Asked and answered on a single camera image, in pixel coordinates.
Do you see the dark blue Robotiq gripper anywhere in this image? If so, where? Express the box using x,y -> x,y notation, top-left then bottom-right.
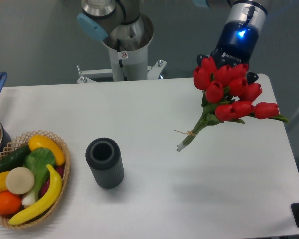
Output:
196,22 -> 259,85

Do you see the red tulip bouquet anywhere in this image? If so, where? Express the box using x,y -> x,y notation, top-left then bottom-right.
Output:
177,56 -> 288,152

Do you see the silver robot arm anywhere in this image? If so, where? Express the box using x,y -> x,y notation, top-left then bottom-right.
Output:
193,0 -> 272,68

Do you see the dark grey ribbed vase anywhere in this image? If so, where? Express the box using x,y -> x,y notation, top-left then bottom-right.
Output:
85,138 -> 124,189

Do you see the dark red vegetable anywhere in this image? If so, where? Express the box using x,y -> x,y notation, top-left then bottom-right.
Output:
40,165 -> 64,198

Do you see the yellow squash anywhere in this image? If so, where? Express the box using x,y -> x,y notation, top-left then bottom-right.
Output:
28,134 -> 65,166

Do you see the green bok choy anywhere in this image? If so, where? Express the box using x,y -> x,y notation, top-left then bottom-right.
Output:
22,147 -> 56,207

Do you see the yellow plastic banana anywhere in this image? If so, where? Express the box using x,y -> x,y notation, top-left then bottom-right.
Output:
8,164 -> 62,226

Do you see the woven wicker basket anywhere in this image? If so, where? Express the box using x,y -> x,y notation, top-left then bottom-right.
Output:
0,130 -> 70,230

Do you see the green cucumber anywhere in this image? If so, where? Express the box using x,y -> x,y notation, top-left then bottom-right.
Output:
0,144 -> 31,173

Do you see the beige round disc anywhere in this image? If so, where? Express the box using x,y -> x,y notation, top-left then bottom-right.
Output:
5,167 -> 35,195

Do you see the orange fruit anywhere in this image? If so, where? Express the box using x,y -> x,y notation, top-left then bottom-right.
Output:
0,191 -> 21,215

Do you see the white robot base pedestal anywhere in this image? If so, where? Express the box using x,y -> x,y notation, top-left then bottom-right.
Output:
77,0 -> 167,81

